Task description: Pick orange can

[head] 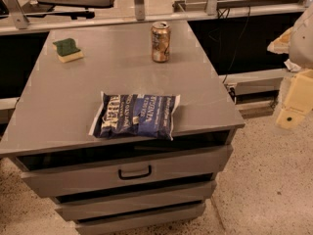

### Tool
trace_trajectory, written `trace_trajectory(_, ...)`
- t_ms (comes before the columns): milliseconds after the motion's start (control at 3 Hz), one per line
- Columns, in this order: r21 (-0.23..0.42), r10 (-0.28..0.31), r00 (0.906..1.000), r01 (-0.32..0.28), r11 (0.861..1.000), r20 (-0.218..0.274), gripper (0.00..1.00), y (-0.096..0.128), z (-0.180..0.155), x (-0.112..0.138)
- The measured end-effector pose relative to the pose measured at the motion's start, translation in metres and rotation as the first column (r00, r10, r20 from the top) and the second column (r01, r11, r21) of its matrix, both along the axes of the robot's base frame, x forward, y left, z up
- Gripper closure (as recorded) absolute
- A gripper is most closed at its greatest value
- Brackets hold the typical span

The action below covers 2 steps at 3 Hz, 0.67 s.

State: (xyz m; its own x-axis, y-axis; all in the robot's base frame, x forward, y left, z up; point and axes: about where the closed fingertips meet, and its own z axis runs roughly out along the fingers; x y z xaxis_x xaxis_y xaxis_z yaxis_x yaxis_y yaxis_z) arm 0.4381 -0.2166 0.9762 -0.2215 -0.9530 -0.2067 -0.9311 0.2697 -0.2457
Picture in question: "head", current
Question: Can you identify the orange soda can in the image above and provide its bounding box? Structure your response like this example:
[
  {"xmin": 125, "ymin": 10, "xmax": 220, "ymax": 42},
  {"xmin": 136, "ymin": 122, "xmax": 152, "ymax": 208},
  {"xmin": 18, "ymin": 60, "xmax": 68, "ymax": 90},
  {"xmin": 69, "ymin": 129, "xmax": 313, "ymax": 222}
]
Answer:
[{"xmin": 151, "ymin": 21, "xmax": 171, "ymax": 63}]

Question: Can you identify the metal railing frame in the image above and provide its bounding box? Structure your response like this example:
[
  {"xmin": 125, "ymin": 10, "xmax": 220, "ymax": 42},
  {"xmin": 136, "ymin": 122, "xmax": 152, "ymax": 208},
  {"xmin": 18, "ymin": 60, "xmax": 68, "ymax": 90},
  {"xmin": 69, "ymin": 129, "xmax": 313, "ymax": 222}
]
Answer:
[{"xmin": 0, "ymin": 0, "xmax": 312, "ymax": 35}]

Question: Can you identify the grey drawer cabinet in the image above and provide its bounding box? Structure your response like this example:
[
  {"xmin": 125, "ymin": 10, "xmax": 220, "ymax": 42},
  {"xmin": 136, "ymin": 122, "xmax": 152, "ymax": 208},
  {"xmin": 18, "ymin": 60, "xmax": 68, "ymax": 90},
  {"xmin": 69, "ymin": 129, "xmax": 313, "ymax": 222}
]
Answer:
[{"xmin": 0, "ymin": 22, "xmax": 244, "ymax": 235}]

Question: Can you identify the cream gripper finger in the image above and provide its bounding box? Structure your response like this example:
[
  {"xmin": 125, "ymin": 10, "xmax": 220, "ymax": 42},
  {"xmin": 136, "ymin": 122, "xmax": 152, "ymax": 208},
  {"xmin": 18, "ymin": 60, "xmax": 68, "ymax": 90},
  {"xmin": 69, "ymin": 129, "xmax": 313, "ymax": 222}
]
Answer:
[
  {"xmin": 276, "ymin": 70, "xmax": 313, "ymax": 129},
  {"xmin": 267, "ymin": 27, "xmax": 292, "ymax": 54}
]

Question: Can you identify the bottom grey drawer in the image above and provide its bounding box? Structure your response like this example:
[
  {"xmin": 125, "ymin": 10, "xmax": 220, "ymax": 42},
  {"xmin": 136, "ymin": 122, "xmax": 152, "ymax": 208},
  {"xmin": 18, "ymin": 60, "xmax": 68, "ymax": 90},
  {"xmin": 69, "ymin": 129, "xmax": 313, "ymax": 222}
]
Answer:
[{"xmin": 75, "ymin": 201, "xmax": 205, "ymax": 235}]

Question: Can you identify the green and yellow sponge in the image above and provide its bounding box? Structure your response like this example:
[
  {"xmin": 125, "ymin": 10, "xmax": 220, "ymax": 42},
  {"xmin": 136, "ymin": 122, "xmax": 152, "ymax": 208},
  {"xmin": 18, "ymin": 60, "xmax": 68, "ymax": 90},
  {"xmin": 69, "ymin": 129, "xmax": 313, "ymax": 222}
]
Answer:
[{"xmin": 53, "ymin": 38, "xmax": 84, "ymax": 63}]

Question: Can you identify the middle grey drawer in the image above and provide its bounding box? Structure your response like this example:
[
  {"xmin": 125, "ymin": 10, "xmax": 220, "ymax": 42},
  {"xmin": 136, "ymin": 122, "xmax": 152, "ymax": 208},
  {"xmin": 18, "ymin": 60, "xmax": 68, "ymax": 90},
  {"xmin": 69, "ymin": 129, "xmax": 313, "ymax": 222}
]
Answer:
[{"xmin": 56, "ymin": 180, "xmax": 216, "ymax": 220}]

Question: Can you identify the blue chip bag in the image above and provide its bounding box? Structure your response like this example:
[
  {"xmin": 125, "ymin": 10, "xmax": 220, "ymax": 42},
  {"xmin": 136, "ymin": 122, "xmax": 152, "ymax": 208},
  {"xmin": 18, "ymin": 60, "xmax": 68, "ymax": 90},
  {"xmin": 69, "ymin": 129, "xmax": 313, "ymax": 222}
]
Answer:
[{"xmin": 89, "ymin": 92, "xmax": 180, "ymax": 140}]

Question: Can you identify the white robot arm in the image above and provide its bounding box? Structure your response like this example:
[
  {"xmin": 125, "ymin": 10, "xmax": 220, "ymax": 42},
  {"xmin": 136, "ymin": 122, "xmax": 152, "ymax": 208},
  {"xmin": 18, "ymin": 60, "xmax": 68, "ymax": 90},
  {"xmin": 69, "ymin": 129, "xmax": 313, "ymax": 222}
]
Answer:
[{"xmin": 267, "ymin": 4, "xmax": 313, "ymax": 129}]

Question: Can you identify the top grey drawer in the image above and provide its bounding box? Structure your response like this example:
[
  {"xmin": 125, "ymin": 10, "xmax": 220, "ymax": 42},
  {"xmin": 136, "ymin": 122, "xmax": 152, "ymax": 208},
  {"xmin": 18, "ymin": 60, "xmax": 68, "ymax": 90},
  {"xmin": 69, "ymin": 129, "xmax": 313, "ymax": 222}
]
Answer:
[{"xmin": 22, "ymin": 145, "xmax": 233, "ymax": 198}]

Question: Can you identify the grey drawer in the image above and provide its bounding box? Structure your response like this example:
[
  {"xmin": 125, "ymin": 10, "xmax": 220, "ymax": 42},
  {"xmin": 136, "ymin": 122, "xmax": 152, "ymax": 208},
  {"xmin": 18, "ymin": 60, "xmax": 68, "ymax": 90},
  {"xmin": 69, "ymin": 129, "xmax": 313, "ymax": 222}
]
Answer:
[
  {"xmin": 22, "ymin": 145, "xmax": 233, "ymax": 198},
  {"xmin": 75, "ymin": 201, "xmax": 205, "ymax": 235},
  {"xmin": 56, "ymin": 180, "xmax": 216, "ymax": 220}
]

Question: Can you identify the black drawer handle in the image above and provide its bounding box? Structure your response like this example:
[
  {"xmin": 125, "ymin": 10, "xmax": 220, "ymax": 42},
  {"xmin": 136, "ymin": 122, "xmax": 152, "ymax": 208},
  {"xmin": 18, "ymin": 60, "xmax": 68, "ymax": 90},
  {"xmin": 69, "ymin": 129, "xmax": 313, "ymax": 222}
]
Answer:
[{"xmin": 117, "ymin": 165, "xmax": 152, "ymax": 180}]

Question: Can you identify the black office chair base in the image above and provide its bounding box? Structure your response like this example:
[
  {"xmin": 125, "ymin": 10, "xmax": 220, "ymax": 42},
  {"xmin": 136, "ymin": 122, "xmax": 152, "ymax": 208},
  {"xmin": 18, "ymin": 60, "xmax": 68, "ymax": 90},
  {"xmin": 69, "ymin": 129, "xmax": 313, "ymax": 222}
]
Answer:
[{"xmin": 22, "ymin": 0, "xmax": 115, "ymax": 20}]

